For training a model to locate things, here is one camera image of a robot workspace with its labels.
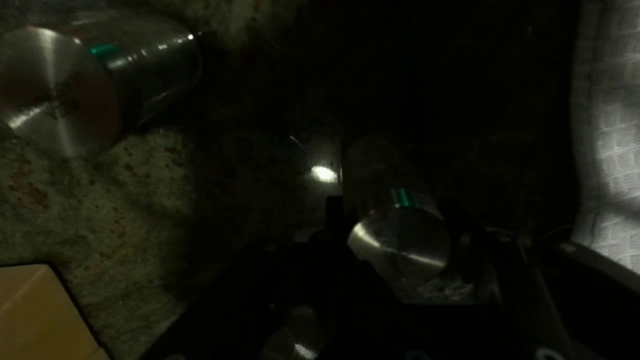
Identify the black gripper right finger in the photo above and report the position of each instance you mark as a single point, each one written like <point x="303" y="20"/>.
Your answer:
<point x="461" y="231"/>

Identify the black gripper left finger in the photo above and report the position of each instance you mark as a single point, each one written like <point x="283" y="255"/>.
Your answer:
<point x="333" y="217"/>

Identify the small steel cup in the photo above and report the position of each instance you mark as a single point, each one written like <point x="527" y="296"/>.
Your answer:
<point x="402" y="231"/>

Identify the glass spice bottle steel lid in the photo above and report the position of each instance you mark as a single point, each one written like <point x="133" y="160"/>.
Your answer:
<point x="73" y="86"/>

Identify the grey waffle dish towel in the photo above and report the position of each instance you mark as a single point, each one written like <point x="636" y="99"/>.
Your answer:
<point x="610" y="132"/>

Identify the wooden knife block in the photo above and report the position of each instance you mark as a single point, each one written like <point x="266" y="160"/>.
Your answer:
<point x="40" y="316"/>

